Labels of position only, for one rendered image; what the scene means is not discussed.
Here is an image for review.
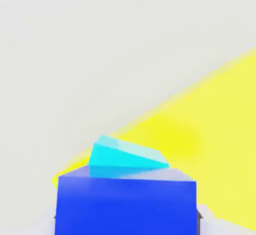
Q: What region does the small blue cube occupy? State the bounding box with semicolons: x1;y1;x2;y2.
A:
54;164;198;235

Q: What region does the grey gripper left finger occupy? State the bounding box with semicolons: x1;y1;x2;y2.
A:
39;208;59;235

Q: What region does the large yellow box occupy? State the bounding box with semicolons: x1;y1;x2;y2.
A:
51;46;256;232

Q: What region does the small cyan cube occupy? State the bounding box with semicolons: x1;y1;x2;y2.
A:
88;134;170;169

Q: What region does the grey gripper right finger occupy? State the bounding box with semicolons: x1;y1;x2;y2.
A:
195;203;256;235

